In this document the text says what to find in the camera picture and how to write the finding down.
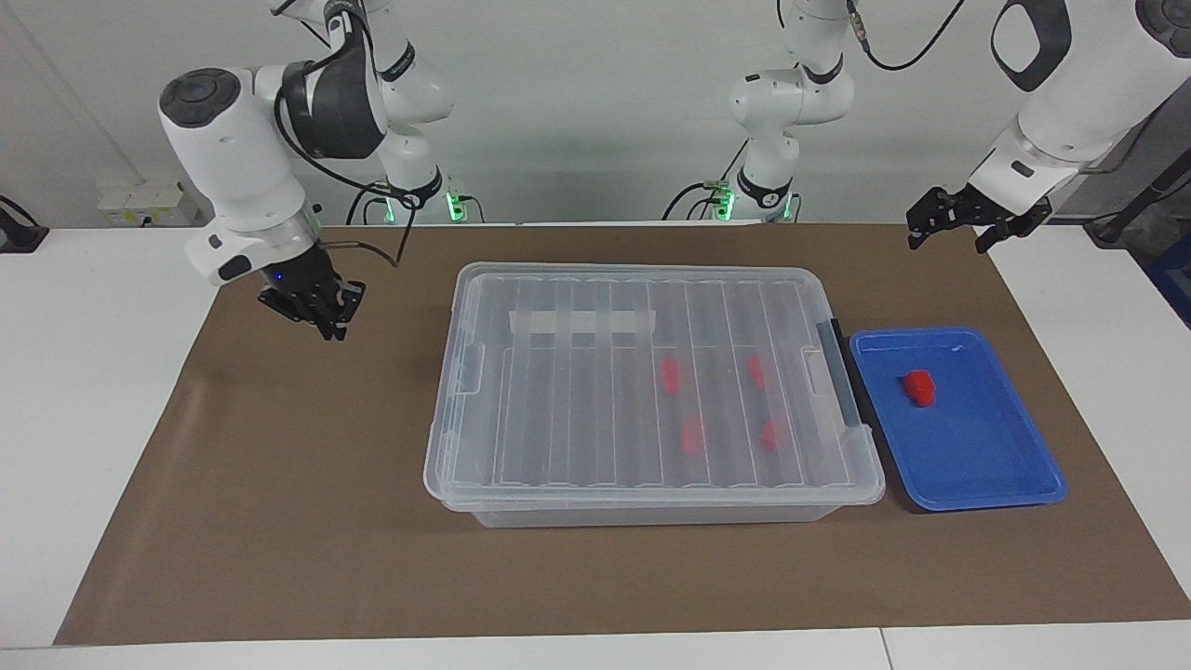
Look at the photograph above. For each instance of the black clamp base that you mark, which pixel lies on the black clamp base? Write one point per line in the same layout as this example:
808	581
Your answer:
20	234

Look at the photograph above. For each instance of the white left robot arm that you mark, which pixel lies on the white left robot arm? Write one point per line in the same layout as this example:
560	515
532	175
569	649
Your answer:
1070	102

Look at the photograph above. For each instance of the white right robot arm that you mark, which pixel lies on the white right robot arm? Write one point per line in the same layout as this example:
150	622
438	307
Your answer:
237	158

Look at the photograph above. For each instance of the brown table mat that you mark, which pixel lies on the brown table mat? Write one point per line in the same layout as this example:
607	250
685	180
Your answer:
279	447

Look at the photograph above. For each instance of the clear plastic storage box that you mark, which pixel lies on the clear plastic storage box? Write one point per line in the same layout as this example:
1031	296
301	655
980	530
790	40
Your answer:
651	517

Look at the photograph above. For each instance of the blue crate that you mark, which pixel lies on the blue crate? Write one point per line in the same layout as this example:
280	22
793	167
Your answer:
1174	279

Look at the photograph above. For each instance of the blue plastic tray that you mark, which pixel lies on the blue plastic tray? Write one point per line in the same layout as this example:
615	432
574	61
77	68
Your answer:
977	447

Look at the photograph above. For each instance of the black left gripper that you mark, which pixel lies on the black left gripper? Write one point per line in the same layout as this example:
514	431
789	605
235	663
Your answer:
977	212

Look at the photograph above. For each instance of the black stand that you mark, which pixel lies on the black stand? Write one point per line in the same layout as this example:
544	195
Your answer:
1140	200

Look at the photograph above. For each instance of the clear plastic box lid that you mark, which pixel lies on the clear plastic box lid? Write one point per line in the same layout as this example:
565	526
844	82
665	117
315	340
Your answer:
577	409

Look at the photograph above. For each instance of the red block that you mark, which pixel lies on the red block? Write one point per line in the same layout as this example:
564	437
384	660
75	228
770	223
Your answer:
771	435
919	388
693	436
756	372
669	377

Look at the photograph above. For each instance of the white power strip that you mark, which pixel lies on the white power strip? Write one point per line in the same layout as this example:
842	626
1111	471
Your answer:
144	203

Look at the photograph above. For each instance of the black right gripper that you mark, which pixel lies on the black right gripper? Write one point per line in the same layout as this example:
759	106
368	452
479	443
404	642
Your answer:
312	288

